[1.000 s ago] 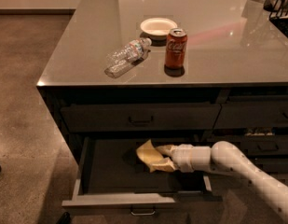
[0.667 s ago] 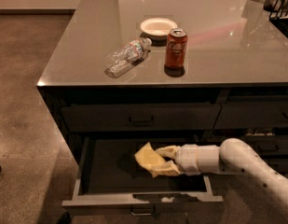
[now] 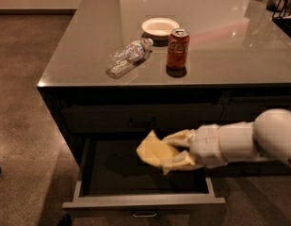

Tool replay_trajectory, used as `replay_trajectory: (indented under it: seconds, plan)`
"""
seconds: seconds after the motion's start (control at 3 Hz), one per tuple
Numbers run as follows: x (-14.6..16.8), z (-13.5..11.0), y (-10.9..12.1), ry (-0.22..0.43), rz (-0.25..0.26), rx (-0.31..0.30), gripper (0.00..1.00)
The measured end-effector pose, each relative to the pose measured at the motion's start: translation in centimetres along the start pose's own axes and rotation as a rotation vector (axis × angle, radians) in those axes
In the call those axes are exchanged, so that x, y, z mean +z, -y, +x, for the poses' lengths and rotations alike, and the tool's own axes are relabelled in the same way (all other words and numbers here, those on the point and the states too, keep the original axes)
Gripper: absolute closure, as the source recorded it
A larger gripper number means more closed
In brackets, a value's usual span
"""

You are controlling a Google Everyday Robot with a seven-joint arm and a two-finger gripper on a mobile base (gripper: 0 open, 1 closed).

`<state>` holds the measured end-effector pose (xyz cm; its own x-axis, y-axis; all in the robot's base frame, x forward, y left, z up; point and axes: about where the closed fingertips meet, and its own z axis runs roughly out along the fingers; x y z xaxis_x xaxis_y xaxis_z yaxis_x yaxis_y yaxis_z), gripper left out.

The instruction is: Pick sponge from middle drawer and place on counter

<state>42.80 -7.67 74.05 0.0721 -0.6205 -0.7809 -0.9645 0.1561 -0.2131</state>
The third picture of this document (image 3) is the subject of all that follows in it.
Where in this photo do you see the black object bottom edge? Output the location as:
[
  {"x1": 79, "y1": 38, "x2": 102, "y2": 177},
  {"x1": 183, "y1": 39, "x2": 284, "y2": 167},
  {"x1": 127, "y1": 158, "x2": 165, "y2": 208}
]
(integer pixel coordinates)
[{"x1": 57, "y1": 214, "x2": 72, "y2": 226}]

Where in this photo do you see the white paper bowl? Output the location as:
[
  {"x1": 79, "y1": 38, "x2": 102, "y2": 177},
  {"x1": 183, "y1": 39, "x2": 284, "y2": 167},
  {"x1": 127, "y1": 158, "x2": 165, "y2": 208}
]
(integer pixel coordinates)
[{"x1": 141, "y1": 18, "x2": 180, "y2": 40}]

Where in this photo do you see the yellow sponge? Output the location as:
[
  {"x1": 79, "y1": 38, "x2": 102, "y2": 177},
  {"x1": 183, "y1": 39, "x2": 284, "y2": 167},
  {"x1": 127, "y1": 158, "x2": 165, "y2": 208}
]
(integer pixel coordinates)
[{"x1": 137, "y1": 130, "x2": 180, "y2": 168}]

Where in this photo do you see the red cola can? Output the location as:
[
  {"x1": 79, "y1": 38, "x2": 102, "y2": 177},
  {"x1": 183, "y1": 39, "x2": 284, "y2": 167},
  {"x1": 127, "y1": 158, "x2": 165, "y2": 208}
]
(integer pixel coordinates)
[{"x1": 167, "y1": 28, "x2": 189, "y2": 70}]

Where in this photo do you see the dark counter cabinet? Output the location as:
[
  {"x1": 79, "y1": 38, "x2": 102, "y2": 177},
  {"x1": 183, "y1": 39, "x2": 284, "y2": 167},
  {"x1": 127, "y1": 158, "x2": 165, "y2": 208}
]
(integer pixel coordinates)
[{"x1": 37, "y1": 0, "x2": 291, "y2": 181}]

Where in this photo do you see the clear plastic water bottle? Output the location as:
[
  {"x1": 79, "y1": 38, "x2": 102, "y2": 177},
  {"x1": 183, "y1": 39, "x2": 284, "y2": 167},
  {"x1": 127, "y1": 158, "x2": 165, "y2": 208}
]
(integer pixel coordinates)
[{"x1": 106, "y1": 39, "x2": 154, "y2": 79}]

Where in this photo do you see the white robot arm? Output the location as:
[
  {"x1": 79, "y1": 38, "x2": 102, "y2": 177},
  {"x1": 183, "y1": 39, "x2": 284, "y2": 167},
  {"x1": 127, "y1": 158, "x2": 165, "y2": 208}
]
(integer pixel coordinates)
[{"x1": 163, "y1": 108, "x2": 291, "y2": 169}]

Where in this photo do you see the open middle drawer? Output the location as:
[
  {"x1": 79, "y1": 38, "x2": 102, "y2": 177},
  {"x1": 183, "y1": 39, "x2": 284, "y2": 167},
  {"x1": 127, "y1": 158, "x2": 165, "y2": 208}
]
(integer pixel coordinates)
[{"x1": 63, "y1": 138, "x2": 225, "y2": 218}]

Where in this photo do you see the black dish rack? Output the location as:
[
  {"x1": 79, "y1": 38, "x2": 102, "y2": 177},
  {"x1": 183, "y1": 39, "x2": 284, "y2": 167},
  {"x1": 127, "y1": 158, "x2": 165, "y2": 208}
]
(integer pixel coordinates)
[{"x1": 267, "y1": 0, "x2": 291, "y2": 39}]

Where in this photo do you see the closed top left drawer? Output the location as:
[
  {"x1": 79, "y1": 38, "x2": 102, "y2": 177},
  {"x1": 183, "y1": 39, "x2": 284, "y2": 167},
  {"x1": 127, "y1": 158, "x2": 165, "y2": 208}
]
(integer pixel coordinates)
[{"x1": 61, "y1": 104, "x2": 223, "y2": 134}]

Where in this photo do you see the top right drawer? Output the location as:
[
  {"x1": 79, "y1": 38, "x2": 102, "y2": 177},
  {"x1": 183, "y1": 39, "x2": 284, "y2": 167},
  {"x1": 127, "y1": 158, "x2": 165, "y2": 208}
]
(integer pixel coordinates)
[{"x1": 219, "y1": 96, "x2": 291, "y2": 122}]

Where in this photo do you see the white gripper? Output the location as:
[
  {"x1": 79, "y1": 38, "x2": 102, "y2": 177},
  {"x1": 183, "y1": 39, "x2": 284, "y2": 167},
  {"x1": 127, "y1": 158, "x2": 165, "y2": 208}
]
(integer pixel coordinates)
[{"x1": 160, "y1": 124, "x2": 227, "y2": 175}]

